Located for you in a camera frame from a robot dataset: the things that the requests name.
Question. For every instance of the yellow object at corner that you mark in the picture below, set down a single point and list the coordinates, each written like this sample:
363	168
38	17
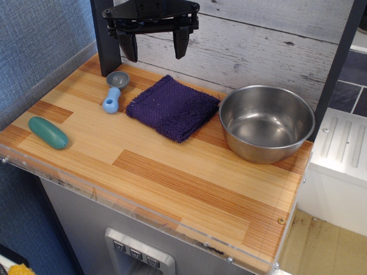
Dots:
20	270

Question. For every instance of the stainless steel bowl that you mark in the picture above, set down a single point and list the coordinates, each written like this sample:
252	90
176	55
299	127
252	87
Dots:
264	124

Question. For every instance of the dark right vertical post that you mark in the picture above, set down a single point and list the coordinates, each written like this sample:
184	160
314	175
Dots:
338	62

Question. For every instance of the purple towel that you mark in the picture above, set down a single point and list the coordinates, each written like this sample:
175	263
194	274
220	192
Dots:
173	109

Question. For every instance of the white ribbed side cabinet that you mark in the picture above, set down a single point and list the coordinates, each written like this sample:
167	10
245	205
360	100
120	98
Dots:
334	187

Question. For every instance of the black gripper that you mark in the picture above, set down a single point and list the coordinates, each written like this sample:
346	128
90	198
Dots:
142	17

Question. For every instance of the silver dispenser button panel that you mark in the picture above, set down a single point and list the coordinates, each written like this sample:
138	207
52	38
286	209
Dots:
132	256

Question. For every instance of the clear acrylic edge guard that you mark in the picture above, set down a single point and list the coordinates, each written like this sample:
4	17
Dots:
212	211

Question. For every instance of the dark vertical post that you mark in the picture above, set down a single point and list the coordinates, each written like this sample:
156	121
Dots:
338	62
108	47

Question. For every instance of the blue grey toy scoop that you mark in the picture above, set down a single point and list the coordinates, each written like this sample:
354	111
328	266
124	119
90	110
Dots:
116	81

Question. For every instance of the green oval toy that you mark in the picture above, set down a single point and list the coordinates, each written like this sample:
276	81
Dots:
48	132

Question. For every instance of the dark left vertical post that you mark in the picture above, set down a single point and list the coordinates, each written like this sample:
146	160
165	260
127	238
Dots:
108	47

